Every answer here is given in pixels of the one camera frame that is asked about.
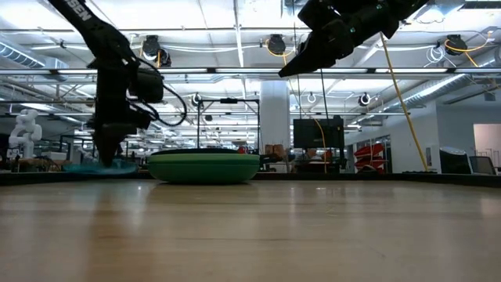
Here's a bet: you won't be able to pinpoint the black medium plate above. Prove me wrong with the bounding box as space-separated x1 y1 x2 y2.
150 147 240 156

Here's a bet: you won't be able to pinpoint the black aluminium table frame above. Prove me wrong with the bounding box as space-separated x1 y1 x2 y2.
0 170 501 188

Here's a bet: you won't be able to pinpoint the black flat monitor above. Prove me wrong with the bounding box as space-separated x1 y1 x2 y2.
293 118 345 149

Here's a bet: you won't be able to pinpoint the dark green large plate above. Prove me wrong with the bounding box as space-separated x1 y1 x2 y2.
147 162 261 185

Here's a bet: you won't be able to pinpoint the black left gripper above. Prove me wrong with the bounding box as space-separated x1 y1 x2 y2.
92 72 153 167

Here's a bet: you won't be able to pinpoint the cyan translucent small plate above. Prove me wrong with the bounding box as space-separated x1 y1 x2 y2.
63 158 139 175

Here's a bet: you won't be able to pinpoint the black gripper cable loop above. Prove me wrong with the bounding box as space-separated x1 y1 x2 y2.
128 84 189 128

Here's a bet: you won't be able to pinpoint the silver ceiling air duct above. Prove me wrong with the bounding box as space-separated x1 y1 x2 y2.
0 41 70 72

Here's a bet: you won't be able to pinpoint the brown cardboard boxes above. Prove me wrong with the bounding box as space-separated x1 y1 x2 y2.
265 143 287 157

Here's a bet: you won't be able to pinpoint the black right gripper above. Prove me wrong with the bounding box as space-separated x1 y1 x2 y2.
278 0 401 78

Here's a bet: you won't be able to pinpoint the light green large plate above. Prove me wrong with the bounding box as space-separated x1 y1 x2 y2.
147 153 261 166

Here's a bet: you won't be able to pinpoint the red bin shelf rack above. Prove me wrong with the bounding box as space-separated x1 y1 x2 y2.
354 143 387 172

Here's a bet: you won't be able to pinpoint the black office chair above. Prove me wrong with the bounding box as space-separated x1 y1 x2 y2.
468 155 497 175

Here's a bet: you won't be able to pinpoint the black wedge-shaped object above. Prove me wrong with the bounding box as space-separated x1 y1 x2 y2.
438 146 474 175

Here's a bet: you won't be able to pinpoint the thin yellow hanging cable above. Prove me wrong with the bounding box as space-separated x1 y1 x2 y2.
312 117 329 174

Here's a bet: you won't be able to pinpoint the black metal rack frame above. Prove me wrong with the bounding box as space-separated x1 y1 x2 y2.
196 97 261 156

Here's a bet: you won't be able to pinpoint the long ceiling light rail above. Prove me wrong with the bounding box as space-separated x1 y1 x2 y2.
0 67 501 76

